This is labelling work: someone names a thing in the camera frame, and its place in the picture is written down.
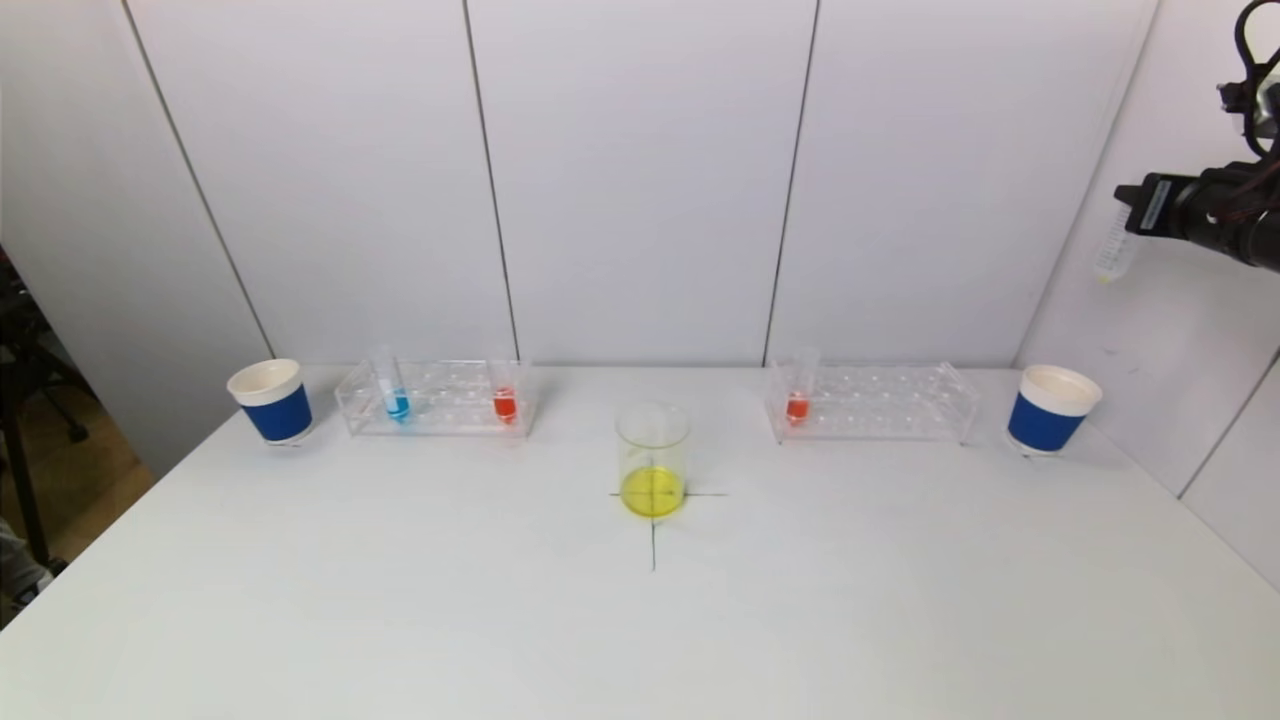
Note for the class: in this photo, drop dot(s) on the clear acrylic test tube rack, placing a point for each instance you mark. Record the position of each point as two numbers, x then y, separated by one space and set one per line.
450 410
880 405

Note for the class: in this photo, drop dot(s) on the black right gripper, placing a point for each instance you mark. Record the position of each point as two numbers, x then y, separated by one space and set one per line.
1152 207

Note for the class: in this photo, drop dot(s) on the black wheeled stand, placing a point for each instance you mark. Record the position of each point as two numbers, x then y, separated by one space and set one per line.
20 400

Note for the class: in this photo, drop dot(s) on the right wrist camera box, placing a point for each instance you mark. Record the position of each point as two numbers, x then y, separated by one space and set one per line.
1255 100

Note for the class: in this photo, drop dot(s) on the test tube with red pigment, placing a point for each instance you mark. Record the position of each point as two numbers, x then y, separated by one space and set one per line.
505 405
797 408

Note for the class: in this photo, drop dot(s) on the test tube with blue pigment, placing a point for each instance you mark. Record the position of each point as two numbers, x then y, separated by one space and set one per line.
397 405

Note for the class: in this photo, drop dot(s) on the clear glass beaker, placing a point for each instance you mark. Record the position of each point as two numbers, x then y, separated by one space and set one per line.
652 490

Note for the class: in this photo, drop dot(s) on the blue white paper cup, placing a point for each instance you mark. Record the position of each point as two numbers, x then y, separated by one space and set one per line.
275 410
1045 420

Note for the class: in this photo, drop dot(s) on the test tube with yellow pigment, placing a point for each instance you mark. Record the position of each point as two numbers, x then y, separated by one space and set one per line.
1112 255

